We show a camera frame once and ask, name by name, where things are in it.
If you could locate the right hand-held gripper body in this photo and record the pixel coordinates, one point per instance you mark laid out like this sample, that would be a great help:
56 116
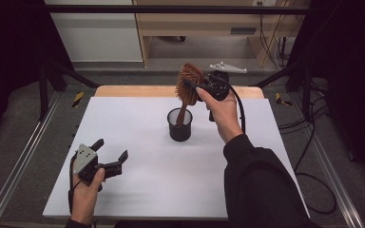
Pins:
218 84

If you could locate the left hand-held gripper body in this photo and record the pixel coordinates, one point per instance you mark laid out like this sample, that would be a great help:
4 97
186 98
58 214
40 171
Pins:
84 158

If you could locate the brown wooden paddle hairbrush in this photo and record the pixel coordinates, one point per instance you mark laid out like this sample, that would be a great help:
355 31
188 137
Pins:
187 96

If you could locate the black mesh cup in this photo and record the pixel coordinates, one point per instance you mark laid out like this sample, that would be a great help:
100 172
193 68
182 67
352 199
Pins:
180 134

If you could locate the person's right hand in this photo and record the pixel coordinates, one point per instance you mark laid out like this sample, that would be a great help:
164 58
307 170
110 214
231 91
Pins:
223 115

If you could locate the person's left hand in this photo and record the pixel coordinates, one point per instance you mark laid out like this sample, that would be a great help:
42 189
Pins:
84 199

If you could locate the wooden table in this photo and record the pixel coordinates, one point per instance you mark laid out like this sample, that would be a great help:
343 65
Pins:
133 91

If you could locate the light wooden desk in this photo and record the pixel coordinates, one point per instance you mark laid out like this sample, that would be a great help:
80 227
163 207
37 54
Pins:
196 23

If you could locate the black metal stand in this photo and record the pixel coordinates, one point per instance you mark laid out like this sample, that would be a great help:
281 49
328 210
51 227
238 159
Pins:
306 91
43 95

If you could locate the black horizontal bar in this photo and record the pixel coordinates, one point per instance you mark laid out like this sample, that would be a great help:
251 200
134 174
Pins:
171 9

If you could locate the white cabinet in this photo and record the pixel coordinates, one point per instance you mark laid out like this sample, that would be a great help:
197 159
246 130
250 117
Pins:
98 41

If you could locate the dark curtain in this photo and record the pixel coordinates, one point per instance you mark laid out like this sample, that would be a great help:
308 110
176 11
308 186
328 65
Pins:
351 63
9 47

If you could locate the aluminium rail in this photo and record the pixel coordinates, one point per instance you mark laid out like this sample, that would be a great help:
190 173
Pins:
28 148
332 177

